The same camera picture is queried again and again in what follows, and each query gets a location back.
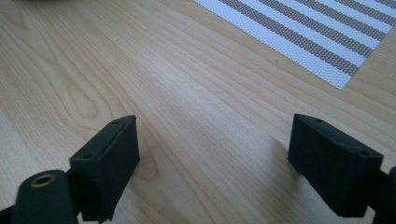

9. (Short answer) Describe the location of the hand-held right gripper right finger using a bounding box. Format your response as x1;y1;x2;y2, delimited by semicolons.
287;113;385;218

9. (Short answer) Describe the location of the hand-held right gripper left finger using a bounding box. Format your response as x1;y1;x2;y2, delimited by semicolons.
68;114;141;224

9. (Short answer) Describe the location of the striped woven placemat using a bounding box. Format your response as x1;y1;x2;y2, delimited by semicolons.
192;0;396;91

